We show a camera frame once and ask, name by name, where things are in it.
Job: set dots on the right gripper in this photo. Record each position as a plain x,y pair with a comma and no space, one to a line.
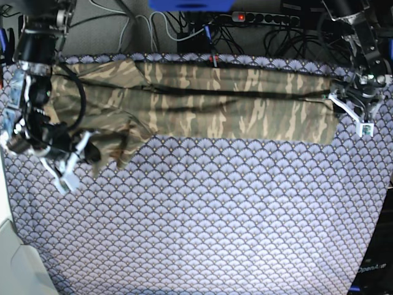
43,139

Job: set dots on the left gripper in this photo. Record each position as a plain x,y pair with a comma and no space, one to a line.
363,93

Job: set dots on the camouflage T-shirt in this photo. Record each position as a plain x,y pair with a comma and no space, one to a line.
129,102

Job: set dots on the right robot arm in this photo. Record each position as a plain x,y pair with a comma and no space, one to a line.
45,28

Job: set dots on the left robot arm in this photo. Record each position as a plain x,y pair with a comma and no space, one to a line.
360,34

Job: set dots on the blue fan-pattern tablecloth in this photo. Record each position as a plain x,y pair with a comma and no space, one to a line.
211,215

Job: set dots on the black power strip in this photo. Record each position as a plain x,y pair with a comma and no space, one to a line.
265,19

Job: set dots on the red table clamp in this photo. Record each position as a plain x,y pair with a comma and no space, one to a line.
214,60

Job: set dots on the black power adapter box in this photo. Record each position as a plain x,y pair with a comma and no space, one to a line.
196,44

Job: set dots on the black OpenArm box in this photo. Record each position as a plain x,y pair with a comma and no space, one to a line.
374,275

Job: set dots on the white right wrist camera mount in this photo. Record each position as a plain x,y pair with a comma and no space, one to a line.
60,162

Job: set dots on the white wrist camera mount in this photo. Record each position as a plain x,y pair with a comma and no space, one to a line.
60,162
363,128

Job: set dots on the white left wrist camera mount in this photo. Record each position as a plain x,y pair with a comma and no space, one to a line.
363,128

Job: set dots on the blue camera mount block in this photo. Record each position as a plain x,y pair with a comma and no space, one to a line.
191,5

